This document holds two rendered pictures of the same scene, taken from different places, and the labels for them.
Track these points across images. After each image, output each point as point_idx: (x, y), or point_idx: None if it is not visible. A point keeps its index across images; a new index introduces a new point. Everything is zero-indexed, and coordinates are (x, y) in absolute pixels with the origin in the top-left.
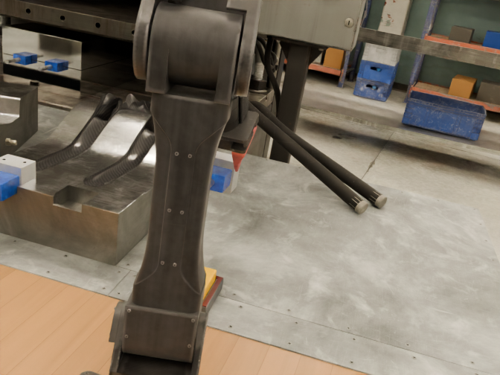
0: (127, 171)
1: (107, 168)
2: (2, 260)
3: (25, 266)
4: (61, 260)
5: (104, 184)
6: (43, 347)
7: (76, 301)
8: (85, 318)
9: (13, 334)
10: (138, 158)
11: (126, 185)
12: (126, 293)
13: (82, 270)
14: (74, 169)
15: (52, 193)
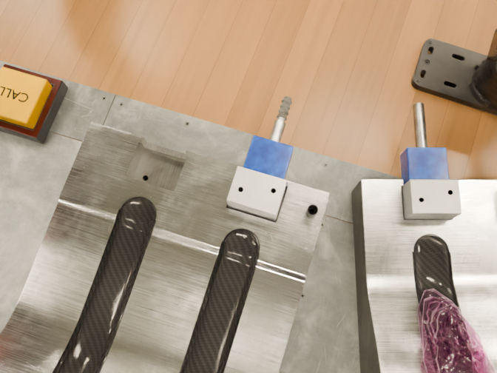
0: (92, 288)
1: (128, 288)
2: (243, 136)
3: (214, 129)
4: (179, 150)
5: (121, 209)
6: (162, 18)
7: (146, 81)
8: (133, 58)
9: (191, 29)
10: (75, 358)
11: (88, 222)
12: (95, 100)
13: (150, 134)
14: (181, 263)
15: (188, 156)
